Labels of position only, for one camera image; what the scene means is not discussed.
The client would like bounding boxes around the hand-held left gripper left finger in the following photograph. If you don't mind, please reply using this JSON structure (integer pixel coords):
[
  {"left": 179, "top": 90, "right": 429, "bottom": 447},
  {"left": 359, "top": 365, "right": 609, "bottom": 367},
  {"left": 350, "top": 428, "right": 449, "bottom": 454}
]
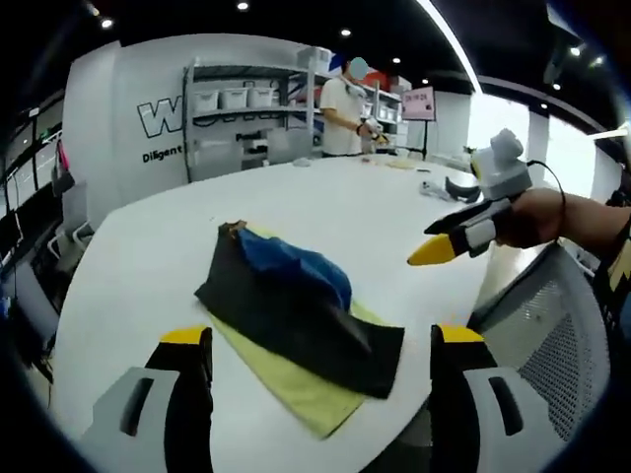
[{"left": 81, "top": 324, "right": 214, "bottom": 473}]

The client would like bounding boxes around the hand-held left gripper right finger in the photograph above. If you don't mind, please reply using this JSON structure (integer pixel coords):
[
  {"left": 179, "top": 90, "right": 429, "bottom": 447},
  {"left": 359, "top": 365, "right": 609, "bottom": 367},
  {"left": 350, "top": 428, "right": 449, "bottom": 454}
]
[{"left": 429, "top": 323, "right": 561, "bottom": 473}]

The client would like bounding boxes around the black and blue garment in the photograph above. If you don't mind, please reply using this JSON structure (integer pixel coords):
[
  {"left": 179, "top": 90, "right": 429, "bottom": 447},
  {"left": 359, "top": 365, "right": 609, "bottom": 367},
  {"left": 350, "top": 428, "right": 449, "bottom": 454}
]
[{"left": 193, "top": 221, "right": 406, "bottom": 401}]

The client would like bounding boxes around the person's right hand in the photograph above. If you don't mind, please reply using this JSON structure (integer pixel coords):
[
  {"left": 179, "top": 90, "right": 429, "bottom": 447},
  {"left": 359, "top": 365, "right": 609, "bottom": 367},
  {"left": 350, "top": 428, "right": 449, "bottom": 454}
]
[{"left": 494, "top": 188, "right": 569, "bottom": 247}]

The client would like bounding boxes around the dark curved object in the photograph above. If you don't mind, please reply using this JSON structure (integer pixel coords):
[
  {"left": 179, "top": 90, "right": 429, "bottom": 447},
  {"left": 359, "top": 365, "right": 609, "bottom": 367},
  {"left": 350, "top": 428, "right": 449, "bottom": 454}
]
[{"left": 443, "top": 175, "right": 482, "bottom": 204}]

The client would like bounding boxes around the grey mesh office chair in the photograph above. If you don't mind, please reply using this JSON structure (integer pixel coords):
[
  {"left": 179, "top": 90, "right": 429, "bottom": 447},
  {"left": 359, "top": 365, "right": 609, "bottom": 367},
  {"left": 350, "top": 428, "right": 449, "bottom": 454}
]
[{"left": 466, "top": 242, "right": 618, "bottom": 444}]

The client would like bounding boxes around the pink display screen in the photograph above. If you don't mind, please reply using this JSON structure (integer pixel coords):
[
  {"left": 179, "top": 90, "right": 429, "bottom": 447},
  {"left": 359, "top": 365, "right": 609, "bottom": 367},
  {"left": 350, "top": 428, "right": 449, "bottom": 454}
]
[{"left": 400, "top": 86, "right": 438, "bottom": 122}]

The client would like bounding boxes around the person's black printed clothing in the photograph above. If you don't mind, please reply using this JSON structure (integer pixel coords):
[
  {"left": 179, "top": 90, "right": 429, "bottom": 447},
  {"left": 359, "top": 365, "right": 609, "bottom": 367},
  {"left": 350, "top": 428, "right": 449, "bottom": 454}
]
[{"left": 590, "top": 216, "right": 631, "bottom": 356}]

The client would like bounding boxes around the grey metal shelving rack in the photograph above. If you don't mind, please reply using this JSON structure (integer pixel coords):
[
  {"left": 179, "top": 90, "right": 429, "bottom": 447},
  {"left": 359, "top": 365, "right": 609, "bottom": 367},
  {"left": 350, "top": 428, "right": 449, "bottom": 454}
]
[{"left": 182, "top": 57, "right": 327, "bottom": 184}]

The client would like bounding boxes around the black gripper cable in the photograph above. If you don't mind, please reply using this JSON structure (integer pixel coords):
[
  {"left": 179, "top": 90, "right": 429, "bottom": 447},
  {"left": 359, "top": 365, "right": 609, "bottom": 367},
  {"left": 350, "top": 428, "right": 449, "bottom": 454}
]
[{"left": 526, "top": 159, "right": 569, "bottom": 243}]

